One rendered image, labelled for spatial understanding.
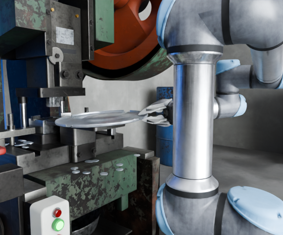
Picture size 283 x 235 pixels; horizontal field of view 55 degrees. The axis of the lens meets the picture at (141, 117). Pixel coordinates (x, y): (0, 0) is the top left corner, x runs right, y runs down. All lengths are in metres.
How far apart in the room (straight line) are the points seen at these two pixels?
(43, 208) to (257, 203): 0.45
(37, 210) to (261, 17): 0.60
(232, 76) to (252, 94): 3.13
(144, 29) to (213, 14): 0.71
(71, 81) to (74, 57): 0.10
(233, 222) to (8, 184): 0.50
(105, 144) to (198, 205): 0.54
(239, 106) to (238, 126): 3.18
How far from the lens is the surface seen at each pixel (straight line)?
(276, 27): 0.57
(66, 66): 0.95
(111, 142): 1.06
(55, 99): 1.03
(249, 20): 0.54
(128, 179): 1.03
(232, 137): 4.18
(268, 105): 4.00
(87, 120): 0.83
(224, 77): 0.92
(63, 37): 0.99
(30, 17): 0.88
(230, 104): 0.93
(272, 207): 0.59
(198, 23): 0.54
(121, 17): 1.32
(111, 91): 2.91
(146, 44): 1.16
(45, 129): 0.99
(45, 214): 0.68
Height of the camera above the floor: 0.90
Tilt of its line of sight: 7 degrees down
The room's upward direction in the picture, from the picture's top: straight up
